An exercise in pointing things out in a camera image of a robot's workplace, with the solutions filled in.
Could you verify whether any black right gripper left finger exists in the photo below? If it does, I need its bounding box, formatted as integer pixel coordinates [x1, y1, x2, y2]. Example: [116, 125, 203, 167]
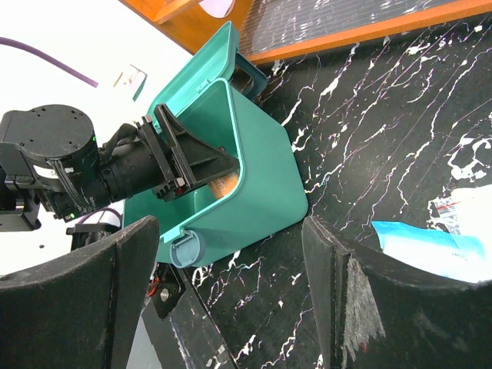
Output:
[1, 216, 159, 368]

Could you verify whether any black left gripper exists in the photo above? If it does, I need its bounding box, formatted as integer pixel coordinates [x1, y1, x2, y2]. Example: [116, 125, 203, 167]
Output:
[98, 104, 240, 203]

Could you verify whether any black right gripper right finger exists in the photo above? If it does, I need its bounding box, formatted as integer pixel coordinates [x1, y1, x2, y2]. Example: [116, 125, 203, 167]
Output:
[301, 216, 491, 368]

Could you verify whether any brown medicine bottle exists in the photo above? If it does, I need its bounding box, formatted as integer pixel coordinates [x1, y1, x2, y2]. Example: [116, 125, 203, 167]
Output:
[208, 172, 239, 200]

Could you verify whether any blue cotton swab packet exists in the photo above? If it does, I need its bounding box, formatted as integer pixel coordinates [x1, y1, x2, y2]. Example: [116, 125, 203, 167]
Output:
[372, 221, 491, 283]

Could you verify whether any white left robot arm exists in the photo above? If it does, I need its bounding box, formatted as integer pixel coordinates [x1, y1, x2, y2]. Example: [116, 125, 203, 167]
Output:
[1, 104, 239, 231]

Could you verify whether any teal medicine kit box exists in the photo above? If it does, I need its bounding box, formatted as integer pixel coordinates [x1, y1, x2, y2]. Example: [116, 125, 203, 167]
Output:
[124, 22, 308, 268]

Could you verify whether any clear bag of gauze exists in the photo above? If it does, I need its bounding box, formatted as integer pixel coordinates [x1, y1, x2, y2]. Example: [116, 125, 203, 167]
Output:
[430, 184, 491, 241]

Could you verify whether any orange wooden shelf rack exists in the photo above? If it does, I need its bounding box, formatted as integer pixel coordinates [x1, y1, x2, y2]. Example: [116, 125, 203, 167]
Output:
[123, 0, 491, 64]

